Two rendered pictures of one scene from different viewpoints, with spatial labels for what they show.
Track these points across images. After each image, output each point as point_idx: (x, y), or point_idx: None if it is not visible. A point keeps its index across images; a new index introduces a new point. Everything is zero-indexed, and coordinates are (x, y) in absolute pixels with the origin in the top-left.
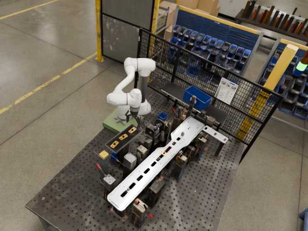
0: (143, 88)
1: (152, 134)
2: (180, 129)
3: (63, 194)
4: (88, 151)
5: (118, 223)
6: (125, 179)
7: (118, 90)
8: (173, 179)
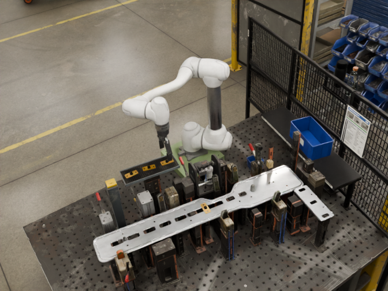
0: (212, 105)
1: (194, 174)
2: (254, 182)
3: (67, 228)
4: (124, 185)
5: (109, 287)
6: (129, 226)
7: (139, 97)
8: (220, 258)
